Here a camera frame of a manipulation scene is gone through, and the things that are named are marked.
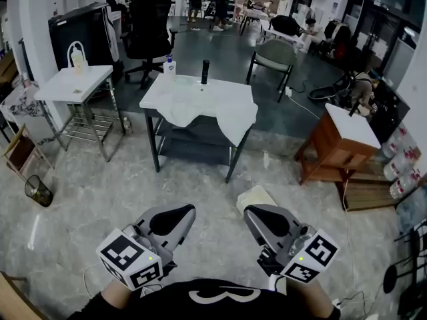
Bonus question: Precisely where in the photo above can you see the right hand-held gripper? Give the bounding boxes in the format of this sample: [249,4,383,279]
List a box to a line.
[243,204,340,285]

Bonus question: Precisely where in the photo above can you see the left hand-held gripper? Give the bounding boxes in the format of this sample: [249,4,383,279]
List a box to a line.
[95,203,197,291]

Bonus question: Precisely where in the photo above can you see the white plastic basket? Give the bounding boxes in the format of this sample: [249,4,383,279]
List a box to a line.
[236,184,278,218]

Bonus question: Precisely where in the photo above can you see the person's right forearm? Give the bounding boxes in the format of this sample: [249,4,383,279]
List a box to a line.
[285,276,336,318]

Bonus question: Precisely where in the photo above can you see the person's left forearm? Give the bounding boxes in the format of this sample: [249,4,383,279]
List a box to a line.
[101,278,134,309]

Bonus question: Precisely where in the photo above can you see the wooden cabinet with white top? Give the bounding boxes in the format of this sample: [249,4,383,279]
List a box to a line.
[295,102,382,186]

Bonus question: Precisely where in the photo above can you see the person's black printed shirt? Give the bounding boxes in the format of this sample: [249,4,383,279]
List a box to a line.
[66,277,342,320]

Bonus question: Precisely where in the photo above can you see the wooden plank platform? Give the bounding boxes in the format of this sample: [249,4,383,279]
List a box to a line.
[336,163,398,212]

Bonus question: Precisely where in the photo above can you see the black metal chair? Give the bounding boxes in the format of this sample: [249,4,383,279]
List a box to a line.
[382,220,427,316]

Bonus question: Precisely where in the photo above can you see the white washbasin on black stand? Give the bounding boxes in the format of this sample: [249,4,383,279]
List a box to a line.
[139,73,260,183]

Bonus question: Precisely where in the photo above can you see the black oval carrier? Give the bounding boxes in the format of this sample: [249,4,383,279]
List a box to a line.
[308,73,355,101]

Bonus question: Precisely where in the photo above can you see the clear water jug red label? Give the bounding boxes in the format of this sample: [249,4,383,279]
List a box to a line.
[382,127,410,158]
[389,168,423,199]
[383,147,422,181]

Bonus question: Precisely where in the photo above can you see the clear plastic sheet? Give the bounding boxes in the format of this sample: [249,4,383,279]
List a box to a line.
[396,185,427,235]

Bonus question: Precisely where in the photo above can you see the white pump bottle blue cap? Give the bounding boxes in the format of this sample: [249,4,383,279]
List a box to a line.
[163,54,177,85]

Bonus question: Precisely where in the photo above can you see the wooden folding rack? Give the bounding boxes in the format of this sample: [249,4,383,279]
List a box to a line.
[1,123,56,183]

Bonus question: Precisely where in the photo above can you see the large black round container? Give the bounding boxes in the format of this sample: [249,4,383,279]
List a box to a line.
[368,78,412,143]

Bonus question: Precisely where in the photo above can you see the white washbasin on chrome stand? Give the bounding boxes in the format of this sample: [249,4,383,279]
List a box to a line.
[33,65,127,163]

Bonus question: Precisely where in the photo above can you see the grey padded chair black legs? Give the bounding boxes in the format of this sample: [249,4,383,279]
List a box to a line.
[246,38,297,103]

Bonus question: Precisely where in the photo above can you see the light wooden furniture piece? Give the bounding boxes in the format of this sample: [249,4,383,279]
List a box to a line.
[0,271,46,320]

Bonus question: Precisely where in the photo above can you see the marble-pattern slab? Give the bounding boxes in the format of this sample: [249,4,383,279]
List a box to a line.
[0,80,64,146]

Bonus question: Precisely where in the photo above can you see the clear yellowish bottle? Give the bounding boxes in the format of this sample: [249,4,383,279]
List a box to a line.
[70,53,88,76]

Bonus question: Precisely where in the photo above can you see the white table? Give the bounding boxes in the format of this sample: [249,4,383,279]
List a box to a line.
[262,18,306,46]

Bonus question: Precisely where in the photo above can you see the black backpack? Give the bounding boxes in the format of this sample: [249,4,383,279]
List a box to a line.
[269,14,301,36]

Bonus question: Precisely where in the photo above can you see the black office chair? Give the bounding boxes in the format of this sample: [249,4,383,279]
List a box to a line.
[119,0,179,89]

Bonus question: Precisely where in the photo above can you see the black cabinet with white trim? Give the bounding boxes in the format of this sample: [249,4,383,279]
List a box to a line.
[48,3,121,76]

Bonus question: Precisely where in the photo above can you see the black framed glass window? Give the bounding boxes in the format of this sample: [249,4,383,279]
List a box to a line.
[343,0,427,79]

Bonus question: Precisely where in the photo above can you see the pale yellow cable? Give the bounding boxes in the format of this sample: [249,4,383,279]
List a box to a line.
[340,178,356,299]

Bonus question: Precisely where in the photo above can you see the white power cable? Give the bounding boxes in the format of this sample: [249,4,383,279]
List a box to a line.
[288,93,321,119]

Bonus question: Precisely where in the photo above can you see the black wire mesh bin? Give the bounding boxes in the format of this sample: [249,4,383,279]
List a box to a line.
[24,174,54,208]

